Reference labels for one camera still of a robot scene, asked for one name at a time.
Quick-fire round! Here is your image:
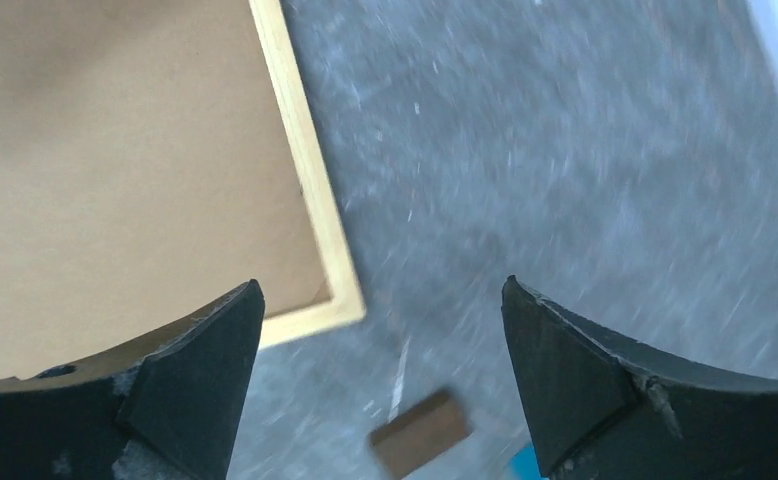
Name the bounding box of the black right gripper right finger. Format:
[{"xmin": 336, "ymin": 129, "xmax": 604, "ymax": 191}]
[{"xmin": 501, "ymin": 277, "xmax": 778, "ymax": 479}]

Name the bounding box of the wooden picture frame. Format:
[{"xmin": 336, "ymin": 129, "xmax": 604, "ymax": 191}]
[{"xmin": 0, "ymin": 1, "xmax": 366, "ymax": 379}]

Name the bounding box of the blue toy brick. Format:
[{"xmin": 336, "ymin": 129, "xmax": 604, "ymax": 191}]
[{"xmin": 507, "ymin": 443, "xmax": 545, "ymax": 480}]

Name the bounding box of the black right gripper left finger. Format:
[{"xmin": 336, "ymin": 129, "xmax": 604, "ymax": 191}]
[{"xmin": 0, "ymin": 280, "xmax": 265, "ymax": 479}]

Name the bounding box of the brown block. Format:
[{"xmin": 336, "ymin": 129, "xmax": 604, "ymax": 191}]
[{"xmin": 368, "ymin": 388, "xmax": 472, "ymax": 479}]

